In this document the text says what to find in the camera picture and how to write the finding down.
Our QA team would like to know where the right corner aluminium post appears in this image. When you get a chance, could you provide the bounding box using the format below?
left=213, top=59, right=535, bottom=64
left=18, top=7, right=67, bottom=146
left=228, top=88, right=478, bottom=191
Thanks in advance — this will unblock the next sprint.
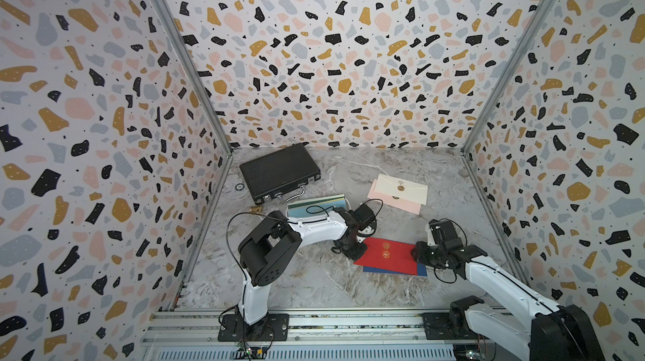
left=461, top=0, right=557, bottom=159

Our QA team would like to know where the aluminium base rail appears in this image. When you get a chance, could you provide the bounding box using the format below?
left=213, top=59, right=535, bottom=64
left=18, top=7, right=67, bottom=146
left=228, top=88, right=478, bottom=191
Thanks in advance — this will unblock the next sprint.
left=141, top=307, right=515, bottom=360

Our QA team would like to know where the black briefcase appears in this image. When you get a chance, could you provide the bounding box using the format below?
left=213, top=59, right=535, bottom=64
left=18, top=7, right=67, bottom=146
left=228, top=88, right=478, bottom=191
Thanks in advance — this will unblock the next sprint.
left=240, top=143, right=321, bottom=205

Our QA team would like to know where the dark blue envelope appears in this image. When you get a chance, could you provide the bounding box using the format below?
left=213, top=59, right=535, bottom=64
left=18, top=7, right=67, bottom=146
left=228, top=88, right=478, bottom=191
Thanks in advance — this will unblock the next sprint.
left=363, top=265, right=428, bottom=277

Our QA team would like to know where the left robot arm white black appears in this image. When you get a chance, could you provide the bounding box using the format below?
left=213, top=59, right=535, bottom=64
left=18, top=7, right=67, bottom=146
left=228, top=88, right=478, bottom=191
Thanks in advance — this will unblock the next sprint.
left=237, top=203, right=377, bottom=327

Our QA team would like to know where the light green envelope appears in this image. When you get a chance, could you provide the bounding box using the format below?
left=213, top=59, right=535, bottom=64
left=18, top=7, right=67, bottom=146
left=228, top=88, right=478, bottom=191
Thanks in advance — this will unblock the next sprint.
left=287, top=194, right=346, bottom=207

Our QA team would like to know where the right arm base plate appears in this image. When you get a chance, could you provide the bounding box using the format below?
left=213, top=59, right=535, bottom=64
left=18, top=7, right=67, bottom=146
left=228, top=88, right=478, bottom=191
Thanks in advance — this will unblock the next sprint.
left=421, top=312, right=478, bottom=340

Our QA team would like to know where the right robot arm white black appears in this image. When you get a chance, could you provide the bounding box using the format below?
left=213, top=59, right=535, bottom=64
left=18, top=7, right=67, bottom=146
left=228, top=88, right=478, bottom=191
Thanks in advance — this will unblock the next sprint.
left=411, top=218, right=605, bottom=360

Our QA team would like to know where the pink envelope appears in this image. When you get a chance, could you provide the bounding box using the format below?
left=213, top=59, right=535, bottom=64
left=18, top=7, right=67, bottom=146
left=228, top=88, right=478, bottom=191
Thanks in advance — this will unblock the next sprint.
left=367, top=181, right=422, bottom=215

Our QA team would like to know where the red envelope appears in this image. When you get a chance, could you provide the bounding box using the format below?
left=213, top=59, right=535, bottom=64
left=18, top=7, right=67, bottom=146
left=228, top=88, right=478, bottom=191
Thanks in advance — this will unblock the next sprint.
left=354, top=237, right=418, bottom=272

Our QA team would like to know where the corner aluminium post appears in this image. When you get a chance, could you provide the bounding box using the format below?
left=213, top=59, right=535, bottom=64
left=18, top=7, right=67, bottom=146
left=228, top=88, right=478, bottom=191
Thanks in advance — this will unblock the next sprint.
left=461, top=0, right=557, bottom=159
left=150, top=0, right=233, bottom=157

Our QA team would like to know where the white storage box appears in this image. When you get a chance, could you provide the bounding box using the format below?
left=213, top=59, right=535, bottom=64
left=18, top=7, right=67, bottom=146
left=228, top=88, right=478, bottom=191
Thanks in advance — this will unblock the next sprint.
left=286, top=199, right=350, bottom=223

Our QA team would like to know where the left corner aluminium post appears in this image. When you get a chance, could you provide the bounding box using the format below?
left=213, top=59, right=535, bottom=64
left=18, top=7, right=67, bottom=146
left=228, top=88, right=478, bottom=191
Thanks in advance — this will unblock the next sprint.
left=150, top=0, right=233, bottom=157

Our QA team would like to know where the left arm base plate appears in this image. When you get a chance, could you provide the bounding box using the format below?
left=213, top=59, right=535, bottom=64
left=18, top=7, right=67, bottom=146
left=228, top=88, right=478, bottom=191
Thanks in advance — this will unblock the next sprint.
left=218, top=313, right=289, bottom=343

